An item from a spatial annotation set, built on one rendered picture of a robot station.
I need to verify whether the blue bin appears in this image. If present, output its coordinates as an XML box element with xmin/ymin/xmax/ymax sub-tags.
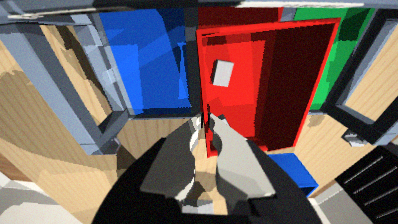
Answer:
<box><xmin>267</xmin><ymin>153</ymin><xmax>318</xmax><ymax>197</ymax></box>

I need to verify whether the grey metal shelf rack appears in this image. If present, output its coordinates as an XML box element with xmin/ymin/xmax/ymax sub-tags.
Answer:
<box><xmin>0</xmin><ymin>0</ymin><xmax>398</xmax><ymax>155</ymax></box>

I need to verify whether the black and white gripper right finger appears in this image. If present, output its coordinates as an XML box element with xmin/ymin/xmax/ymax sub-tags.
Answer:
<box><xmin>208</xmin><ymin>112</ymin><xmax>323</xmax><ymax>224</ymax></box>

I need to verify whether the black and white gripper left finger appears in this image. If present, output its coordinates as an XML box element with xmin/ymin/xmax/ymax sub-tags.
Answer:
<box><xmin>91</xmin><ymin>112</ymin><xmax>204</xmax><ymax>224</ymax></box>

